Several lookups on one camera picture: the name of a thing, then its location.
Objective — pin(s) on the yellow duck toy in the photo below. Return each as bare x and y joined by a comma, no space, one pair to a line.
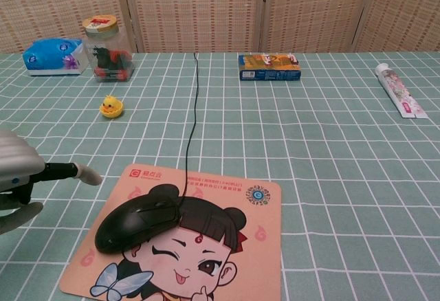
110,106

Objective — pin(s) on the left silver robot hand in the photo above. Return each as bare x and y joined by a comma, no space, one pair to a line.
17,163

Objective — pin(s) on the black computer mouse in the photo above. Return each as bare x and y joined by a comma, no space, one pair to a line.
137,222

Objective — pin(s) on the green grid tablecloth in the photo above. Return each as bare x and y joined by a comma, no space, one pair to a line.
326,163

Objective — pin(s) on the woven bamboo screen panel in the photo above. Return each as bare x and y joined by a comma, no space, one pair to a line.
196,9
316,9
405,9
51,5

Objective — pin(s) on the clear jar with gold lid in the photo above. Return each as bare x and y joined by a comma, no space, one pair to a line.
108,57

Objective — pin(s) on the orange and blue carton box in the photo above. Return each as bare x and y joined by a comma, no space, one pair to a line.
269,67

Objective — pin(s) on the blue tissue pack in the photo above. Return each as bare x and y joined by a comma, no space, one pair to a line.
51,57

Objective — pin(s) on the white floral toothpaste tube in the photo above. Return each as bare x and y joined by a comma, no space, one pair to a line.
400,89

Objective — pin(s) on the pink cartoon girl mouse pad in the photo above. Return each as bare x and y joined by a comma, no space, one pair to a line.
227,253

